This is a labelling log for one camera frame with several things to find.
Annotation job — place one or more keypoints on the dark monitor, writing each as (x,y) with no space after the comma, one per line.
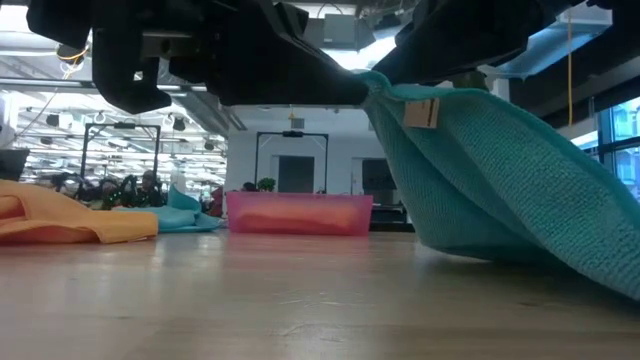
(12,165)

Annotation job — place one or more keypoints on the small green plant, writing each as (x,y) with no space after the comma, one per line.
(266,184)

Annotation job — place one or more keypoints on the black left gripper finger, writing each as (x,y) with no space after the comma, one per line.
(300,80)

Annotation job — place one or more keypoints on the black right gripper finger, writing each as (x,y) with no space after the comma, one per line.
(430,55)

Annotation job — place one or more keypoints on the long ceiling light strip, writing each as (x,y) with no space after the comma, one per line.
(180,88)

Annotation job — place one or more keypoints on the orange microfiber towel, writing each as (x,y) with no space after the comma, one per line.
(65,220)

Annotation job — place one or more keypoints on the person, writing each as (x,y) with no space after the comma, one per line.
(249,187)
(147,187)

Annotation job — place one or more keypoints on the pink plastic basket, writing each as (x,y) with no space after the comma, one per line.
(300,200)

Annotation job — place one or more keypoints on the black cabinet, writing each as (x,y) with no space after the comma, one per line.
(377,175)

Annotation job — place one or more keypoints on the dark door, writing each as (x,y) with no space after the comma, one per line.
(296,175)

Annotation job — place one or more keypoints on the blue microfiber towel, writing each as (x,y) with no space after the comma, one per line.
(500,190)
(185,215)

